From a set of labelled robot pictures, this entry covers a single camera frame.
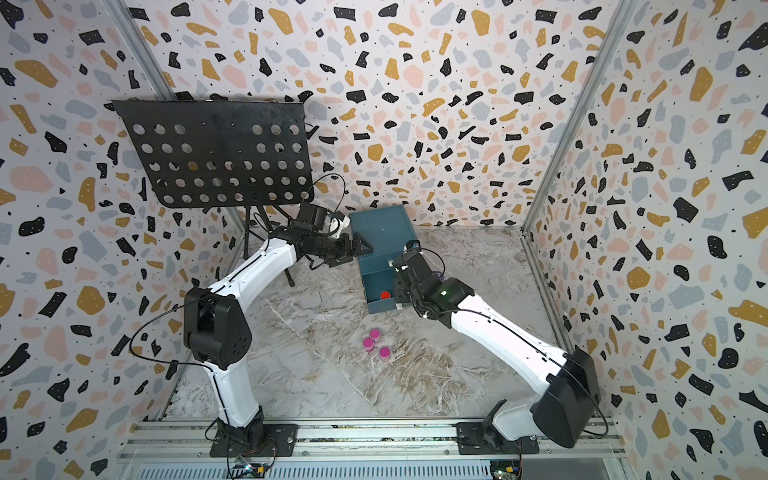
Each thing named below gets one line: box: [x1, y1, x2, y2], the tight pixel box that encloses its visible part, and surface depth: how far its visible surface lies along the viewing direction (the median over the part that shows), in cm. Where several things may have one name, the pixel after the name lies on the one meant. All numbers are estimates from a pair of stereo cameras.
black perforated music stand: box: [112, 99, 315, 259], surface depth 75 cm
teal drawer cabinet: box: [349, 205, 417, 314], surface depth 92 cm
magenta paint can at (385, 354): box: [379, 347, 391, 362], surface depth 87 cm
